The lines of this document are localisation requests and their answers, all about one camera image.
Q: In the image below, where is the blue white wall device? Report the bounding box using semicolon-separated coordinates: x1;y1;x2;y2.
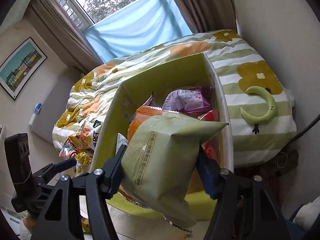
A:
29;103;42;126

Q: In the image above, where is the green crescent plush toy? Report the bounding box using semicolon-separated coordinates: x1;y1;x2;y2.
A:
240;86;278;125

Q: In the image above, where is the black cable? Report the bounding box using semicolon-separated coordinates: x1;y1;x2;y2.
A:
287;114;320;143

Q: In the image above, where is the black mounted camera box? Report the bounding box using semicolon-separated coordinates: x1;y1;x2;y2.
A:
4;133;31;187

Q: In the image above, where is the framed houses picture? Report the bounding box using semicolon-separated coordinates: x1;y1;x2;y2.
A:
1;37;47;101

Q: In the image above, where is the yellow foil snack bag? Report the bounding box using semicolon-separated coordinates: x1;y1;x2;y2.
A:
59;119;103;174

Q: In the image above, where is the purple snack bag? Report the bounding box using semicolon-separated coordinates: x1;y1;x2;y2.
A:
162;86;212;117

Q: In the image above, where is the brown curtain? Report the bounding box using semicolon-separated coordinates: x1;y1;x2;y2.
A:
24;0;103;74
174;0;237;33

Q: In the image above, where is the light blue cloth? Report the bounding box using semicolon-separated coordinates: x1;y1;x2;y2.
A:
84;0;192;62

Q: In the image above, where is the brown right curtain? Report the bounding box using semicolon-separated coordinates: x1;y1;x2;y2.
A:
174;0;237;33

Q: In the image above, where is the pale green snack bag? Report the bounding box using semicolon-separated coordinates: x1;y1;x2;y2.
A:
121;111;227;232

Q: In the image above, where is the green striped floral duvet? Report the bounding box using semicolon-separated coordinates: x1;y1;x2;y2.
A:
52;30;297;167

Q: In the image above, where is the green cardboard box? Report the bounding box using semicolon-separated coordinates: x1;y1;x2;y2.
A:
90;53;234;222

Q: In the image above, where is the red white snack bag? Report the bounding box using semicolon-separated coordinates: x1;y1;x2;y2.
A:
198;109;220;162

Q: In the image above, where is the brown left curtain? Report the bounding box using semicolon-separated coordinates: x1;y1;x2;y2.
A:
24;0;103;74

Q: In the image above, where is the orange snack bag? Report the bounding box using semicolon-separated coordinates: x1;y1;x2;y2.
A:
127;106;170;142

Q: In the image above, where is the white green snack bag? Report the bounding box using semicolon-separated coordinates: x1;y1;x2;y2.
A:
116;133;128;154

